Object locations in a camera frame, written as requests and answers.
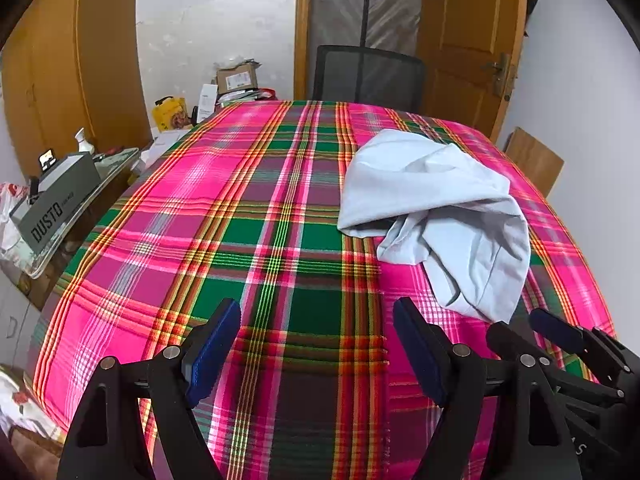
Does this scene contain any wooden wardrobe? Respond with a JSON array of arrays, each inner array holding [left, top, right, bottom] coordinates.
[[0, 0, 153, 181]]

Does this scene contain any grey printed box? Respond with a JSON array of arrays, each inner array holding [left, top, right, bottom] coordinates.
[[9, 151, 102, 256]]

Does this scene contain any yellow bag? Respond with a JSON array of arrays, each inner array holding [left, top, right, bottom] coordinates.
[[151, 96, 190, 135]]

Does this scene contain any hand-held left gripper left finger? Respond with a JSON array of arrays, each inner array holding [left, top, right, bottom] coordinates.
[[56, 298, 243, 480]]

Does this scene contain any brass door handle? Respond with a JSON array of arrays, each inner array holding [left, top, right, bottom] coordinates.
[[482, 52, 516, 98]]

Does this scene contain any grey plastic door curtain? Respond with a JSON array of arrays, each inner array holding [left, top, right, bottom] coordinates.
[[310, 0, 426, 56]]

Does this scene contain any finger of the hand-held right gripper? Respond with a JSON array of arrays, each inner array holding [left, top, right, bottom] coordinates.
[[486, 321, 623, 403], [530, 308, 630, 388]]

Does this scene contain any small cardboard box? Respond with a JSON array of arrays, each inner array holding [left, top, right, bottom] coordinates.
[[215, 60, 262, 95]]

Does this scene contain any black mesh chair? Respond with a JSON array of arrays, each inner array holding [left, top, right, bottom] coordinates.
[[312, 45, 427, 115]]

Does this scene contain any wooden door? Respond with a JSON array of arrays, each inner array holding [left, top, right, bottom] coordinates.
[[417, 0, 528, 143]]

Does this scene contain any glass side table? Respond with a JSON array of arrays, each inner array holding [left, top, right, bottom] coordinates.
[[10, 146, 141, 281]]

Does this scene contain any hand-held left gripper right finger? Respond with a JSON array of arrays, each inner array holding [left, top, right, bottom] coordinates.
[[392, 297, 584, 480]]

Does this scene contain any light blue shirt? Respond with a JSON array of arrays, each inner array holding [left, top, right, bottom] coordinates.
[[337, 129, 532, 325]]

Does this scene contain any white carton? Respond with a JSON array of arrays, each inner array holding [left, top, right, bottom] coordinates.
[[196, 84, 219, 123]]

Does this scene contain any wooden door frame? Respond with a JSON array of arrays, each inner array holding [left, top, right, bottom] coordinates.
[[294, 0, 317, 102]]

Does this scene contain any red white plastic bag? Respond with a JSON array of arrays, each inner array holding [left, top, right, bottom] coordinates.
[[0, 182, 31, 256], [0, 364, 61, 441]]

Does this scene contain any pink green plaid blanket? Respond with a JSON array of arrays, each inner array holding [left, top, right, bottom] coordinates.
[[27, 100, 618, 480]]

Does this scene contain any wooden board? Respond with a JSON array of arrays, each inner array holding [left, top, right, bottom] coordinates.
[[504, 126, 565, 198]]

